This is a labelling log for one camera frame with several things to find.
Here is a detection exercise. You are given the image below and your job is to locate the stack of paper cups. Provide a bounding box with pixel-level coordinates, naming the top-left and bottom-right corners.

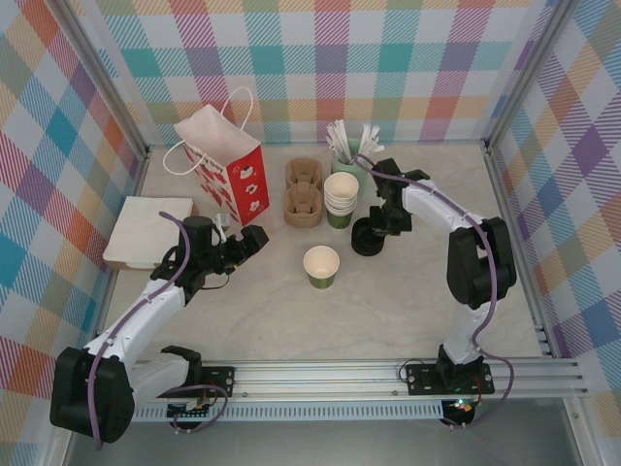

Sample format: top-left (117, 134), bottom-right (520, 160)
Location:
top-left (323, 172), bottom-right (360, 205)

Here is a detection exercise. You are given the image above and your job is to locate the aluminium frame post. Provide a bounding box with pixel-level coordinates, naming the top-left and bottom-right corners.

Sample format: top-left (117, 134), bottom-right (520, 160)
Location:
top-left (56, 0), bottom-right (152, 161)
top-left (482, 0), bottom-right (581, 154)

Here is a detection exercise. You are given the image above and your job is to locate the left aluminium frame post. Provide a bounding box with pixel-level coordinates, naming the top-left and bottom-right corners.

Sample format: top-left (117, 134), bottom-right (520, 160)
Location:
top-left (56, 0), bottom-right (152, 161)

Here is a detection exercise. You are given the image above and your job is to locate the right aluminium side rail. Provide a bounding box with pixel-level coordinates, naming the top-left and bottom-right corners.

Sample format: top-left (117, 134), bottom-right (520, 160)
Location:
top-left (482, 143), bottom-right (557, 360)

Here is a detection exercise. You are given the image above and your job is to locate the left aluminium side rail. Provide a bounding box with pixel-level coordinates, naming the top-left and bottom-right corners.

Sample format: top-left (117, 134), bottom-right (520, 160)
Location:
top-left (94, 150), bottom-right (152, 341)

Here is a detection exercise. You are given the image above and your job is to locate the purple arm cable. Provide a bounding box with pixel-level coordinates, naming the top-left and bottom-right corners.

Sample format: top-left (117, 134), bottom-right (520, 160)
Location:
top-left (89, 211), bottom-right (229, 452)
top-left (353, 154), bottom-right (515, 431)

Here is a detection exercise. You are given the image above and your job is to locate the brown pulp cup carrier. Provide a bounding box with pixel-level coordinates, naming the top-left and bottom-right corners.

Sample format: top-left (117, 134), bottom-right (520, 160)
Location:
top-left (283, 158), bottom-right (325, 227)
top-left (282, 162), bottom-right (325, 229)

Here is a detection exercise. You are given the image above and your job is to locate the white paper napkin stack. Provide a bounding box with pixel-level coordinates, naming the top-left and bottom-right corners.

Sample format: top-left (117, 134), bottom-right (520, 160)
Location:
top-left (104, 196), bottom-right (195, 271)

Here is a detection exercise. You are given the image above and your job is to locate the aluminium side rail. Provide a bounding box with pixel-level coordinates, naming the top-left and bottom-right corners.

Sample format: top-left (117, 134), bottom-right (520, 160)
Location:
top-left (94, 150), bottom-right (152, 341)
top-left (482, 143), bottom-right (557, 360)

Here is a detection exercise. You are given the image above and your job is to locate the right aluminium frame post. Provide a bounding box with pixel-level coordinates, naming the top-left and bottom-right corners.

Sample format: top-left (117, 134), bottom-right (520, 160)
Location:
top-left (482, 0), bottom-right (581, 154)

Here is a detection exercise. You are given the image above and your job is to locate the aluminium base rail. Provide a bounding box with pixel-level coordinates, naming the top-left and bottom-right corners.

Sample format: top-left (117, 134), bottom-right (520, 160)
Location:
top-left (96, 357), bottom-right (591, 405)

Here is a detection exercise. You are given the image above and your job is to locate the left electronics board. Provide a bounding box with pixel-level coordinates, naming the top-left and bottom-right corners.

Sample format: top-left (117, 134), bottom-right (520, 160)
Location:
top-left (167, 398), bottom-right (214, 421)

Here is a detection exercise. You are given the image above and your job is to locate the red white paper gift bag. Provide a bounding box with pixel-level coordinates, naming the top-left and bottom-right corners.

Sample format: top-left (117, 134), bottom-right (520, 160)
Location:
top-left (162, 85), bottom-right (271, 227)

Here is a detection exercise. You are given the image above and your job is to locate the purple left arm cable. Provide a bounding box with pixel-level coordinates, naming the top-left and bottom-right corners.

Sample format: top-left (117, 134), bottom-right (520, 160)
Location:
top-left (89, 211), bottom-right (229, 452)

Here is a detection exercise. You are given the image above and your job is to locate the white slotted cable duct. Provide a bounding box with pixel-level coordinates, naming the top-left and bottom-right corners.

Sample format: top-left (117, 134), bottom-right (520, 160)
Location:
top-left (130, 405), bottom-right (445, 422)

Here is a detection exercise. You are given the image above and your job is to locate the mint green holder cup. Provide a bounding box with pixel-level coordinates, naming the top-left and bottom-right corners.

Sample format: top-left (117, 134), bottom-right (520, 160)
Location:
top-left (331, 138), bottom-right (370, 176)

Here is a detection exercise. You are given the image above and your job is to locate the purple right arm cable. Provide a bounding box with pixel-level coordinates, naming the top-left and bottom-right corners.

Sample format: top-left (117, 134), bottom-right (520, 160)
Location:
top-left (353, 154), bottom-right (515, 431)

